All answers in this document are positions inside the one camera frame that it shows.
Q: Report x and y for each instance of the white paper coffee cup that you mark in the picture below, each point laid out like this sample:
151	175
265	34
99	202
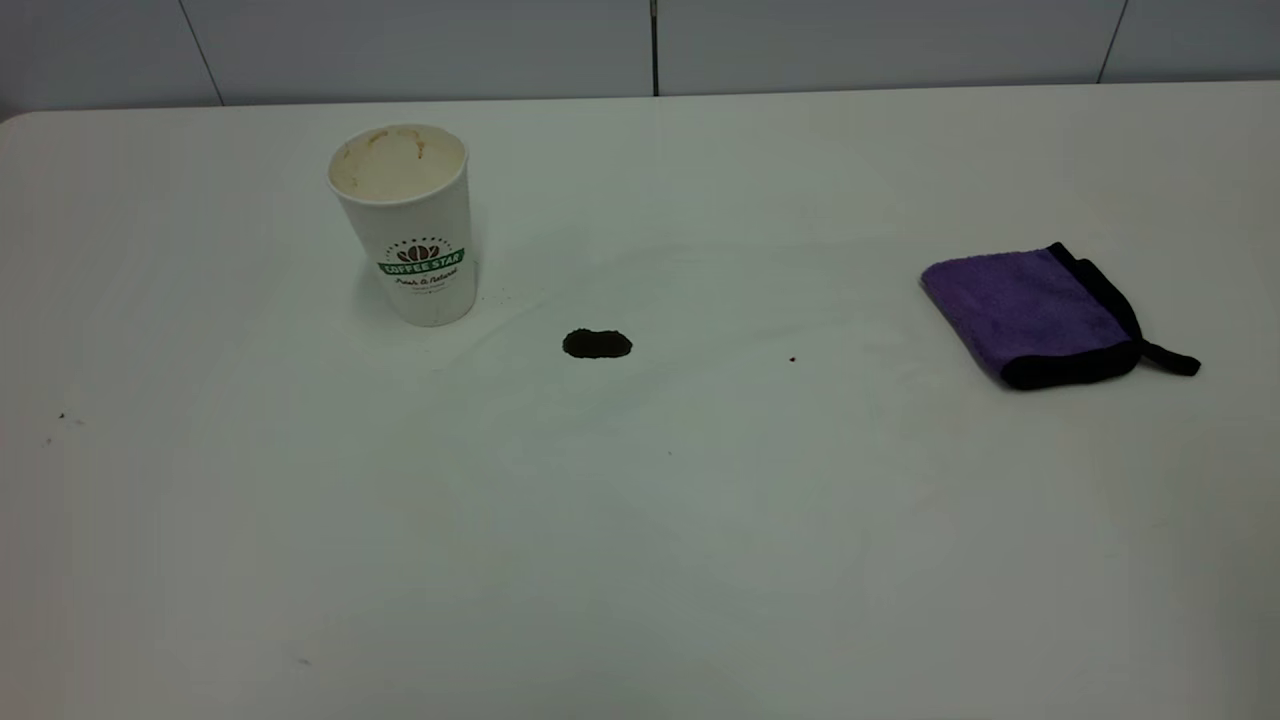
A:
425	230

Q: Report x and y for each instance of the purple cloth with black trim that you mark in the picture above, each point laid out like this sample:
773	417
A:
1020	305

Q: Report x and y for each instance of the dark coffee spill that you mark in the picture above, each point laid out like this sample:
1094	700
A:
597	344

